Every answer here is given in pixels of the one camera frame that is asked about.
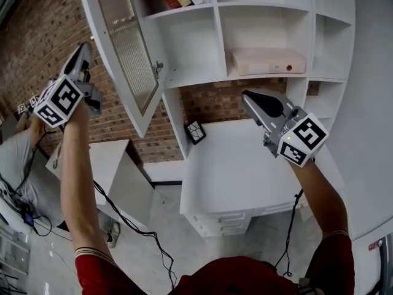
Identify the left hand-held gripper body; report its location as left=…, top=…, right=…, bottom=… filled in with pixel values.
left=32, top=42, right=103, bottom=128

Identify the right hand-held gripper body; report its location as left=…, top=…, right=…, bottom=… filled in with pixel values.
left=241, top=88, right=330, bottom=168

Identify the white glass-panel cabinet door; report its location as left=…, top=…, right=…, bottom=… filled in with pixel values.
left=76, top=0, right=169, bottom=138

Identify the person's left forearm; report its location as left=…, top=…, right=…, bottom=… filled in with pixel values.
left=60, top=102, right=116, bottom=267

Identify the person's right forearm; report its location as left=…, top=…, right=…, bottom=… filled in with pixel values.
left=287, top=157, right=351, bottom=242

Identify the metal door hinge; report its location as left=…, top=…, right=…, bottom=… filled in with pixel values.
left=152, top=60, right=164, bottom=80

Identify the white open shelf cabinet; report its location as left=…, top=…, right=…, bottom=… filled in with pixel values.
left=134, top=0, right=357, bottom=161

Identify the white desk with drawers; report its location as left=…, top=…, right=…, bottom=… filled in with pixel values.
left=179, top=117, right=345, bottom=238

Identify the white box with red button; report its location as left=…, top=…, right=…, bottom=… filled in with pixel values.
left=230, top=47, right=307, bottom=76

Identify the white side table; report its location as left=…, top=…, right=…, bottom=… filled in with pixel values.
left=45, top=139, right=155, bottom=230

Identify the white desk drawer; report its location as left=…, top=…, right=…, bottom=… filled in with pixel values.
left=193, top=211, right=256, bottom=224
left=203, top=227, right=251, bottom=237
left=198, top=221, right=254, bottom=231

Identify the person's red shirt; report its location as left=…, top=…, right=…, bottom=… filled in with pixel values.
left=74, top=230, right=357, bottom=295

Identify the grey metal rack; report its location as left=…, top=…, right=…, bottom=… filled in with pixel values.
left=0, top=215, right=32, bottom=290

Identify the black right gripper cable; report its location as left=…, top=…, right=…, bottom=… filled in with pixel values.
left=274, top=188, right=304, bottom=278

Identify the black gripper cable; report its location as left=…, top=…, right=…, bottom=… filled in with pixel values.
left=91, top=179, right=178, bottom=289
left=274, top=188, right=304, bottom=278

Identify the small black picture frame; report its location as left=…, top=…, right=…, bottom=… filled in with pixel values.
left=184, top=120, right=208, bottom=146

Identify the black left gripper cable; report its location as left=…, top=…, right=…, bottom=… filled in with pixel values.
left=91, top=179, right=178, bottom=289

